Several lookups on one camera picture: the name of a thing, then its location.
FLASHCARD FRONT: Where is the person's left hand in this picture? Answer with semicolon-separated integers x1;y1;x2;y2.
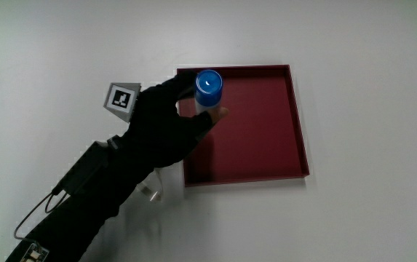
103;71;230;170

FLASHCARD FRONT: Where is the blue capped glue bottle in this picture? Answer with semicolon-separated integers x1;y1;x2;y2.
193;68;226;116

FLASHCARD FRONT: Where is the dark red square plate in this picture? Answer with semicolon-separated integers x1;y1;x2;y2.
176;64;311;188

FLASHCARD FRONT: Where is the person's left forearm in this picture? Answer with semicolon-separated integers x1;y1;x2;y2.
4;135;158;262

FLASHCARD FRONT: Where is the clear plastic piece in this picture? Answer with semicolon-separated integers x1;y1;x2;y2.
135;168;165;203

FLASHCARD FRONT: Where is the black wrist sensor box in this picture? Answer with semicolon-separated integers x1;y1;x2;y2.
57;140;122;197

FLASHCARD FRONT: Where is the small circuit board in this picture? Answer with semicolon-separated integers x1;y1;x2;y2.
21;242;50;262

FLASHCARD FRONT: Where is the thin grey cable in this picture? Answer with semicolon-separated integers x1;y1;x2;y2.
13;190;69;243

